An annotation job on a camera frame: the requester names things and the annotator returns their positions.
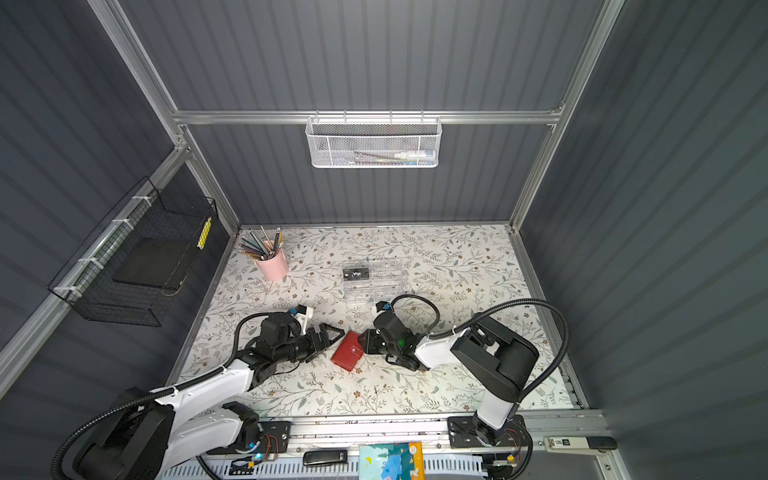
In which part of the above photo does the red leather card holder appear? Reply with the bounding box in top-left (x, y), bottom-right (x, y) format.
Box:
top-left (331, 331), bottom-right (364, 372)

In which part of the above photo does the clear acrylic organizer tray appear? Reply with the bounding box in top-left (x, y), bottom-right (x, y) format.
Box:
top-left (342, 259), bottom-right (406, 304)

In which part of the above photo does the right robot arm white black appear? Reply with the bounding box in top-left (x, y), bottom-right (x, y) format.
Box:
top-left (359, 309), bottom-right (539, 446)

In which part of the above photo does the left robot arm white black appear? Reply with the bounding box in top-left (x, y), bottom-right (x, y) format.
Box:
top-left (51, 306), bottom-right (345, 479)

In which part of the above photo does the pink pencil cup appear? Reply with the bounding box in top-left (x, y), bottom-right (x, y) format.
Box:
top-left (254, 249), bottom-right (289, 282)

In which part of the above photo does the black stapler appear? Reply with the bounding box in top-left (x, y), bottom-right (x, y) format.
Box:
top-left (302, 449), bottom-right (348, 468)

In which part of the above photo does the floral table mat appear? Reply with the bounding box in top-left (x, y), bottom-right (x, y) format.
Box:
top-left (161, 224), bottom-right (574, 420)

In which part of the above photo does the colourful picture book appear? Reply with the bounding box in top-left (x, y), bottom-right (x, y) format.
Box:
top-left (358, 442), bottom-right (425, 480)

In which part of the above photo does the black notebook in basket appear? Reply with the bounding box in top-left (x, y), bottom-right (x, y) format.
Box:
top-left (112, 238), bottom-right (189, 292)

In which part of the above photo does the white marker in basket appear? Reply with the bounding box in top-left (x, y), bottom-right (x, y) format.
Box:
top-left (393, 150), bottom-right (437, 164)

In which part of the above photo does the grey white handheld device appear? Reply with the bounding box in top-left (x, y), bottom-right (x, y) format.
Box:
top-left (544, 436), bottom-right (618, 455)

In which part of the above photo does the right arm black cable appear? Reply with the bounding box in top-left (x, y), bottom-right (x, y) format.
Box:
top-left (389, 292), bottom-right (570, 403)

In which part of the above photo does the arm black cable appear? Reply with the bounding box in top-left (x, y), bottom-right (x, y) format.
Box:
top-left (389, 292), bottom-right (570, 403)
top-left (50, 310), bottom-right (283, 480)

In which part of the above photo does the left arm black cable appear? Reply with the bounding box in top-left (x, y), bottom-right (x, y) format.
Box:
top-left (50, 310), bottom-right (283, 480)

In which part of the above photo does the white wire mesh basket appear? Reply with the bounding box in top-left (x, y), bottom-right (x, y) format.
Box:
top-left (305, 118), bottom-right (443, 169)

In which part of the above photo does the black wire wall basket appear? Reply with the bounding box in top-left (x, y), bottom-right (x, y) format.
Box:
top-left (48, 181), bottom-right (218, 327)

